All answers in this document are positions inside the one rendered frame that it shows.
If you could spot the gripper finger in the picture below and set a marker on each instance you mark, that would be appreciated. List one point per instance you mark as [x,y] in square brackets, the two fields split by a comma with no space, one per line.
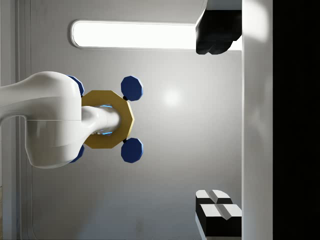
[220,27]
[222,225]

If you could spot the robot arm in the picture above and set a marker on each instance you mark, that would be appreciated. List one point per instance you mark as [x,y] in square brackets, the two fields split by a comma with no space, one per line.
[50,112]

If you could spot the drone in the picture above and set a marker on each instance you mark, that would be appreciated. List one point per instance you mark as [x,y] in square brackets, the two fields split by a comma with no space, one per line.
[125,117]

